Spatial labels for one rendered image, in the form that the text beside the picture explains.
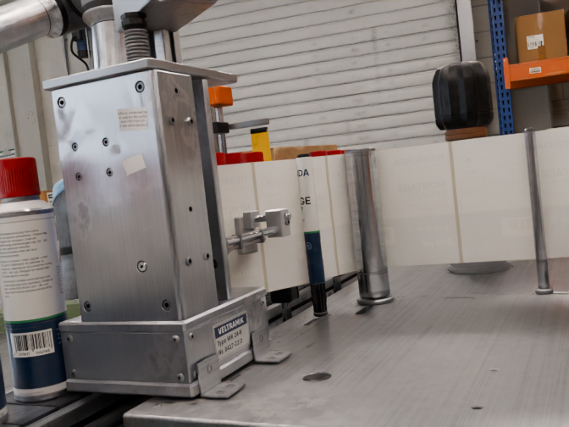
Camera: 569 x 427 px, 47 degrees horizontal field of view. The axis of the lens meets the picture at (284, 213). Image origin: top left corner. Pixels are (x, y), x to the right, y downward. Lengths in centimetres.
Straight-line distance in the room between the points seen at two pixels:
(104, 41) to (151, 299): 81
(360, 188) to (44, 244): 38
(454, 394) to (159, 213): 25
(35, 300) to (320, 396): 25
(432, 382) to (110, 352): 26
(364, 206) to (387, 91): 458
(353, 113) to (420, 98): 54
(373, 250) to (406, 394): 33
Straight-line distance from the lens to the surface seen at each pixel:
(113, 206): 54
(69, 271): 131
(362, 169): 79
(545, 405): 47
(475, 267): 97
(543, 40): 478
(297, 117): 549
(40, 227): 59
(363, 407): 47
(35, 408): 59
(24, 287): 59
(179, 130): 53
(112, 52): 126
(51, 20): 137
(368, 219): 79
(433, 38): 538
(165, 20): 99
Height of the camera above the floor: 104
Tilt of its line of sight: 3 degrees down
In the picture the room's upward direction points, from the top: 6 degrees counter-clockwise
